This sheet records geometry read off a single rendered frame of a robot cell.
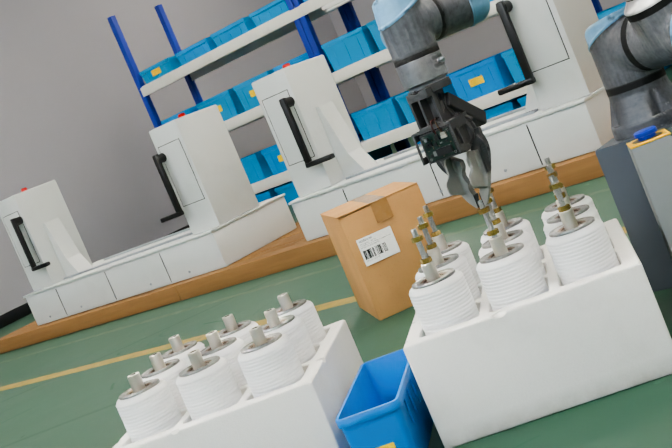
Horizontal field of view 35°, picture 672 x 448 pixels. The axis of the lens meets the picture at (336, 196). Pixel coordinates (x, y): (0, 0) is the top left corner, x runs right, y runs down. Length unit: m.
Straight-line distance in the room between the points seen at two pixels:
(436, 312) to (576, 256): 0.24
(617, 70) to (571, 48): 1.72
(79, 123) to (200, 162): 4.36
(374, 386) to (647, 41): 0.80
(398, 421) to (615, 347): 0.35
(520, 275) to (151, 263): 3.74
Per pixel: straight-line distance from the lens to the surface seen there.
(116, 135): 9.47
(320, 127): 4.53
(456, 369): 1.70
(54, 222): 6.12
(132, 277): 5.43
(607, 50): 2.08
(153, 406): 1.86
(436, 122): 1.63
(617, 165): 2.09
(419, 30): 1.65
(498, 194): 3.89
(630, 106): 2.08
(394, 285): 2.83
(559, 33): 3.80
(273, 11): 7.78
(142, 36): 10.05
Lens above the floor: 0.58
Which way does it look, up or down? 5 degrees down
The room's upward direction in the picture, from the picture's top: 23 degrees counter-clockwise
